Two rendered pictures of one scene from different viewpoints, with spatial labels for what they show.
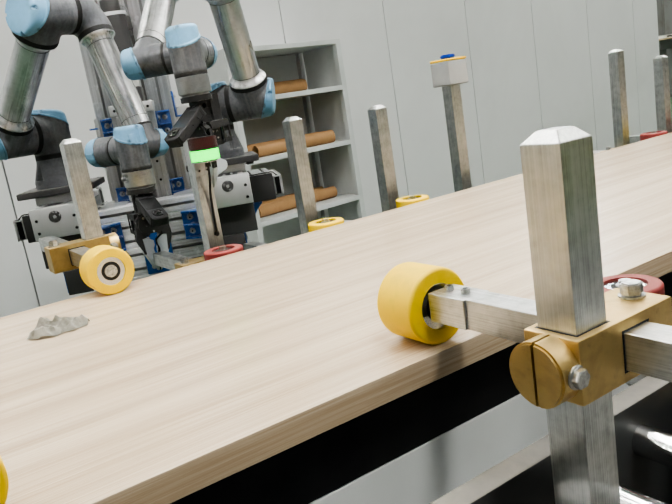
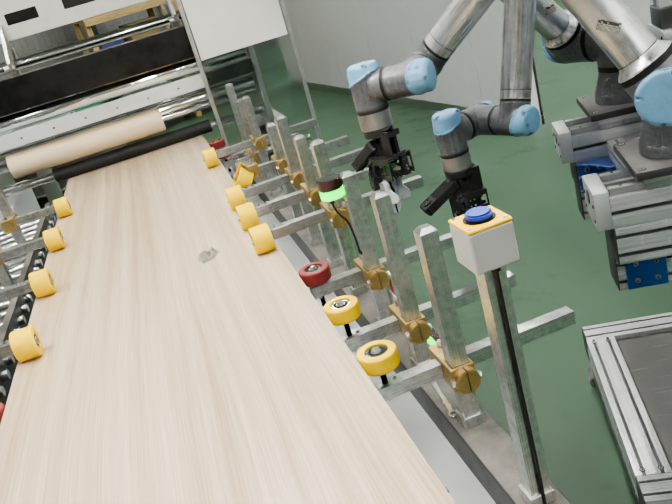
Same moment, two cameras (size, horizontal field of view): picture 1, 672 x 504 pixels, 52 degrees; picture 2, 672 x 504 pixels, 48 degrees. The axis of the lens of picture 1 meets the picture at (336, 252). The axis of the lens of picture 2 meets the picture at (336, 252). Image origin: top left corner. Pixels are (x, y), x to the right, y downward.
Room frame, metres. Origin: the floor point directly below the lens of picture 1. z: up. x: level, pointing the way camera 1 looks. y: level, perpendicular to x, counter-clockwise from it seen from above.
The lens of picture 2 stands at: (2.08, -1.38, 1.62)
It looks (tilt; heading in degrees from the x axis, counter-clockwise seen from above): 22 degrees down; 112
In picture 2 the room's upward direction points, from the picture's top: 16 degrees counter-clockwise
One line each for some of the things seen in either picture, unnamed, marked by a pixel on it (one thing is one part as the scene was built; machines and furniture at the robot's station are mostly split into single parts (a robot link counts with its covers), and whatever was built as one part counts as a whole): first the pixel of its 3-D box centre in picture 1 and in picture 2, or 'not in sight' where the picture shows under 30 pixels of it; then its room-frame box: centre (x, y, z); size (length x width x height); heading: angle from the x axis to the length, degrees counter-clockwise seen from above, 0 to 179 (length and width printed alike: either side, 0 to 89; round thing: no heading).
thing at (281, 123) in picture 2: not in sight; (299, 182); (1.10, 0.90, 0.93); 0.04 x 0.04 x 0.48; 32
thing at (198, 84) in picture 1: (192, 86); (376, 120); (1.61, 0.26, 1.24); 0.08 x 0.08 x 0.05
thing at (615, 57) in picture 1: (620, 123); not in sight; (2.30, -1.01, 0.94); 0.04 x 0.04 x 0.48; 32
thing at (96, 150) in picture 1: (112, 150); (481, 119); (1.80, 0.53, 1.12); 0.11 x 0.11 x 0.08; 53
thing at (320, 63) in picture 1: (285, 169); not in sight; (4.58, 0.24, 0.78); 0.90 x 0.45 x 1.55; 129
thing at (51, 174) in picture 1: (58, 169); (621, 79); (2.15, 0.80, 1.09); 0.15 x 0.15 x 0.10
